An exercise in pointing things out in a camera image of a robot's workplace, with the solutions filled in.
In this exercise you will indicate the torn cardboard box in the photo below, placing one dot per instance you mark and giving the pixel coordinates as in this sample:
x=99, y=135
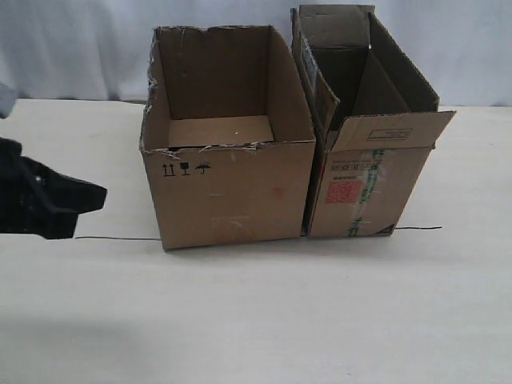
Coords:
x=226, y=139

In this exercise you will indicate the thin black line marker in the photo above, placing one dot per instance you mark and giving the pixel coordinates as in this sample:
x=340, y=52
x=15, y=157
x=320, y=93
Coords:
x=97, y=237

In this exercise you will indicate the tall cardboard box with tape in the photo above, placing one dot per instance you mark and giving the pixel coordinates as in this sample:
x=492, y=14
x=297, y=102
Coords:
x=376, y=120

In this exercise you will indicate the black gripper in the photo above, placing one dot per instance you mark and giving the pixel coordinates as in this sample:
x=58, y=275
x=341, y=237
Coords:
x=38, y=200

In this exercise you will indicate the white curtain backdrop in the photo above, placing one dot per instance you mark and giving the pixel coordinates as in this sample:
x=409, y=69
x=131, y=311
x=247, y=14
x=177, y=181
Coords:
x=98, y=50

